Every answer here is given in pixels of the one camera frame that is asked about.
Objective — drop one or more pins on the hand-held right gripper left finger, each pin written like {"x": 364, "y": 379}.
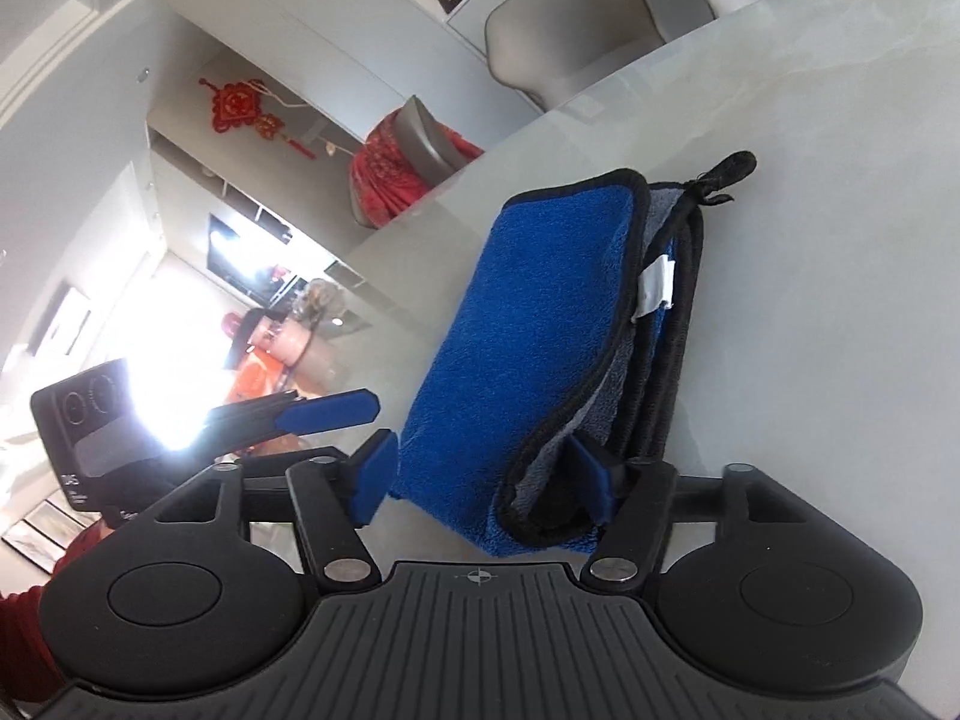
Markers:
{"x": 375, "y": 476}

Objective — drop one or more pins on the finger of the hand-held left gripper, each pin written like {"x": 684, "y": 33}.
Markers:
{"x": 251, "y": 405}
{"x": 330, "y": 411}

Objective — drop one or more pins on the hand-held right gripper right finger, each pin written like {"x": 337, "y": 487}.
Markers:
{"x": 589, "y": 476}

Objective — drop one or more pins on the blue grey towel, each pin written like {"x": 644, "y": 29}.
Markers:
{"x": 540, "y": 315}

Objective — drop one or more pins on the orange box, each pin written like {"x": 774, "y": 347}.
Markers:
{"x": 262, "y": 379}

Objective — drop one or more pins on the pink white jar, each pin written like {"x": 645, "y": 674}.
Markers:
{"x": 281, "y": 341}

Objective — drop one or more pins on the glass snack jar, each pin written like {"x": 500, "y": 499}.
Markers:
{"x": 322, "y": 300}

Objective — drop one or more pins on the framed wall picture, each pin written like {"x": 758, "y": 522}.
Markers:
{"x": 41, "y": 532}

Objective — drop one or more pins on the white branch wall ornament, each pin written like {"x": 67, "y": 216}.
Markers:
{"x": 311, "y": 120}

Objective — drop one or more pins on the red knot wall ornament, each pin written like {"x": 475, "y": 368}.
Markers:
{"x": 240, "y": 105}

